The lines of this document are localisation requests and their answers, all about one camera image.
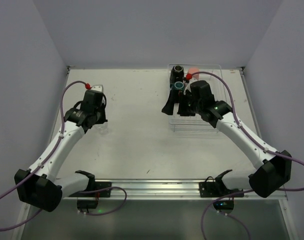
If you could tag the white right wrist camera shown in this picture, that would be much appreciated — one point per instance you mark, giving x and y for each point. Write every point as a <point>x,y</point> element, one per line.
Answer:
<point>187,89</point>

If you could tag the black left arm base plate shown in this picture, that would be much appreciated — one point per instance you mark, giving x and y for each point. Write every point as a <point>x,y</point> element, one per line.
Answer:
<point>97,185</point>

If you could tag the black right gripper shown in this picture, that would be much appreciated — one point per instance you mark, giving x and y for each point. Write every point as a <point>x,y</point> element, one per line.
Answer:
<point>183,105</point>

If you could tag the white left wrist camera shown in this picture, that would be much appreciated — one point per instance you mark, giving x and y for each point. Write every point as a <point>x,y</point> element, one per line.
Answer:
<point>98,88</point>

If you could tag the black metal mug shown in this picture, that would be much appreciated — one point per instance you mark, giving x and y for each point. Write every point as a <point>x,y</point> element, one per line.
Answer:
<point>176,74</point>

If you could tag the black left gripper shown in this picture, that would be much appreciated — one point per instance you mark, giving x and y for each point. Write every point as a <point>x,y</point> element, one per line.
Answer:
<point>100,117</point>

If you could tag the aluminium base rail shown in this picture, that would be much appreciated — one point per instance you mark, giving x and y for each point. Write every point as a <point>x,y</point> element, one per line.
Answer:
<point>164,189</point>

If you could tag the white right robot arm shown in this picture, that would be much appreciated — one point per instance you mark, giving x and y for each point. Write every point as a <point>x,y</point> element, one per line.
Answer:
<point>272,168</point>

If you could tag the black controller box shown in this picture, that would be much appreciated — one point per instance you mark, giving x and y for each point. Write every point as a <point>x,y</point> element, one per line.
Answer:
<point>225,206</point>
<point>86,205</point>

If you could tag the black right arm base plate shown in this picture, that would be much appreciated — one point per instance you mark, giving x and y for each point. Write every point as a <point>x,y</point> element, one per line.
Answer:
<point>212,189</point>

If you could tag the pink plastic cup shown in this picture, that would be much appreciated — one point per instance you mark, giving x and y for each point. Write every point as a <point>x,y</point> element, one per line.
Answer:
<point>193,70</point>

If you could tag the clear faceted glass cup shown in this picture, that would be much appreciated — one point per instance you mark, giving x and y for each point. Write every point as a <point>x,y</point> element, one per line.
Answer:
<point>102,129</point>

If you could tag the teal mug white inside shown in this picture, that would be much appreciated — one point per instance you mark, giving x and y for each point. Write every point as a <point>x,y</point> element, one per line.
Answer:
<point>179,86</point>

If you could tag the left black controller box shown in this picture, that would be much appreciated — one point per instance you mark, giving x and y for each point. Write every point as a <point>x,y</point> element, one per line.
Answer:
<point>86,205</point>

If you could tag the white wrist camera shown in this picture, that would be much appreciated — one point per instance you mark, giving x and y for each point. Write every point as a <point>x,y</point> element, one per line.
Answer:
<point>98,88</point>
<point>187,89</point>

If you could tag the right black controller box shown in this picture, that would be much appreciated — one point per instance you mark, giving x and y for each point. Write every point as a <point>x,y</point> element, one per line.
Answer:
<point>225,206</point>

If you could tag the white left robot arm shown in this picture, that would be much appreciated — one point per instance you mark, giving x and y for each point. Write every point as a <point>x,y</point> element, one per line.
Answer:
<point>39,185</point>

